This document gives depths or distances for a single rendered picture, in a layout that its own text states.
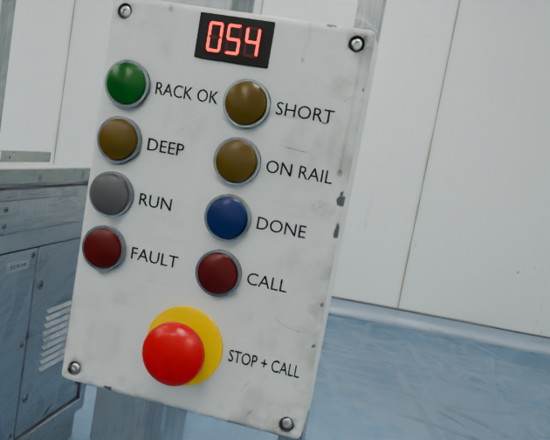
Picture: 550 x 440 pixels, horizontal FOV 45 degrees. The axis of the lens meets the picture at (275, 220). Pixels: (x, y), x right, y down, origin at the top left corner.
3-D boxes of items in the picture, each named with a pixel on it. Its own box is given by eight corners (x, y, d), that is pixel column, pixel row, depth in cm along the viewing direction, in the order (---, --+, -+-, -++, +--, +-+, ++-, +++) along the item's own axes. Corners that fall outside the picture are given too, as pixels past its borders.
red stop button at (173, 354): (193, 396, 40) (203, 333, 40) (133, 381, 41) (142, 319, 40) (216, 374, 45) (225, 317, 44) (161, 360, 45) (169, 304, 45)
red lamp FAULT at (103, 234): (115, 273, 43) (121, 232, 43) (78, 264, 44) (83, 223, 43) (121, 271, 44) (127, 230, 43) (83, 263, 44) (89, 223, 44)
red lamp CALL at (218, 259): (232, 300, 41) (240, 257, 41) (191, 291, 42) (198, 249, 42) (236, 298, 42) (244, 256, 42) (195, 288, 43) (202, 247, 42)
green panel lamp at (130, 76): (140, 107, 42) (147, 64, 41) (100, 100, 42) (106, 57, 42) (145, 108, 42) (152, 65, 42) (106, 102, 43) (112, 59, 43)
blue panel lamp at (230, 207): (242, 244, 41) (250, 201, 41) (200, 236, 42) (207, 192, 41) (245, 243, 42) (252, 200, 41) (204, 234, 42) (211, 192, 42)
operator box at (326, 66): (299, 443, 42) (376, 29, 39) (58, 379, 45) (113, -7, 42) (313, 409, 48) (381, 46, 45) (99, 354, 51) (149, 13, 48)
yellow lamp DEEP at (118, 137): (132, 164, 42) (138, 120, 42) (92, 156, 43) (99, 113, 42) (137, 164, 43) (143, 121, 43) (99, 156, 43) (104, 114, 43)
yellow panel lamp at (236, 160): (251, 187, 41) (259, 142, 40) (209, 179, 41) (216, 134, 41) (255, 187, 41) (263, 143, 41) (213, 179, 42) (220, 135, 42)
